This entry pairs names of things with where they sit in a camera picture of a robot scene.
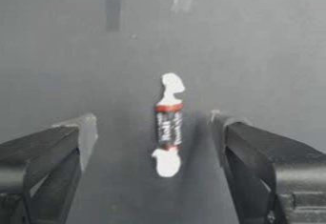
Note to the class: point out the white black red twist candy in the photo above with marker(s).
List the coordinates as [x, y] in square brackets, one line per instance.
[169, 129]

